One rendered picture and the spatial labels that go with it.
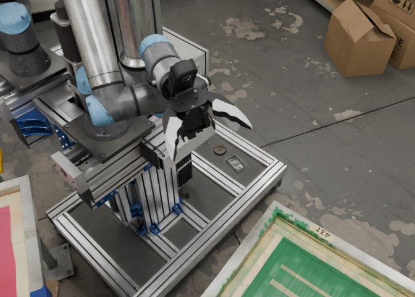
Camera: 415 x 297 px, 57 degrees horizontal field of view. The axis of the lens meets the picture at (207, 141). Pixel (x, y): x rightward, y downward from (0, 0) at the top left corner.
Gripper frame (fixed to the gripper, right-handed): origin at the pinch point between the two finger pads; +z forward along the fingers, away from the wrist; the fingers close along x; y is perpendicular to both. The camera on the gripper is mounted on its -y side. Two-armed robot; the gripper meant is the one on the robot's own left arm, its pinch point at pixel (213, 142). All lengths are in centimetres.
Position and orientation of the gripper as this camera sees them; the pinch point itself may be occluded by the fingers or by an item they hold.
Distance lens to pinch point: 66.0
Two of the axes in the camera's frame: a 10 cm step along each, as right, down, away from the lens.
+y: 1.2, 6.3, 7.6
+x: -9.1, 3.8, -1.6
